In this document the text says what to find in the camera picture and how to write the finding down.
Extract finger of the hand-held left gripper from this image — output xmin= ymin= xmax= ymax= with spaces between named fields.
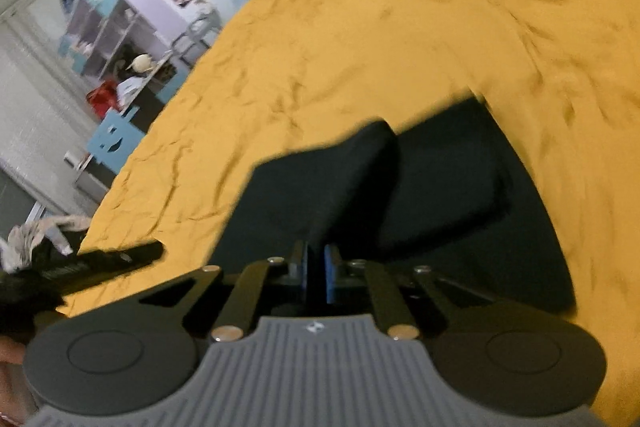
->
xmin=77 ymin=241 xmax=166 ymax=280

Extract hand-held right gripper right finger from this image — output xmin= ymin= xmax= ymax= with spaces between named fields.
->
xmin=324 ymin=244 xmax=497 ymax=341

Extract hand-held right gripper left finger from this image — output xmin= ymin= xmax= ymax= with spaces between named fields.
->
xmin=140 ymin=241 xmax=309 ymax=341

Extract black pants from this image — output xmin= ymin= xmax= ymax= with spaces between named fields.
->
xmin=207 ymin=98 xmax=576 ymax=315

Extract person's left hand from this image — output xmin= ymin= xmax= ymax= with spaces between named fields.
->
xmin=0 ymin=338 xmax=39 ymax=426

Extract pile of clothes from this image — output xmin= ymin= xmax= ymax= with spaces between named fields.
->
xmin=0 ymin=214 xmax=94 ymax=276

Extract blue chair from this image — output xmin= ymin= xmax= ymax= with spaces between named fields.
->
xmin=86 ymin=106 xmax=146 ymax=176

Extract grey desk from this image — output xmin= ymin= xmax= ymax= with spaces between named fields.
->
xmin=75 ymin=52 xmax=194 ymax=204

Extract red bag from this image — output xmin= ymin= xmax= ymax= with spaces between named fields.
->
xmin=86 ymin=79 xmax=121 ymax=118

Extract white cloth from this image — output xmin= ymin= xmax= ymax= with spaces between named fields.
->
xmin=116 ymin=76 xmax=149 ymax=103

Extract white curtain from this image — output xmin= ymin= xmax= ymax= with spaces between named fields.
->
xmin=0 ymin=0 xmax=109 ymax=219

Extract white and blue shelf unit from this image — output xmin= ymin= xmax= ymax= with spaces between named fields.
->
xmin=57 ymin=0 xmax=192 ymax=80

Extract yellow blanket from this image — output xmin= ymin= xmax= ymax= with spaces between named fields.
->
xmin=60 ymin=0 xmax=640 ymax=427

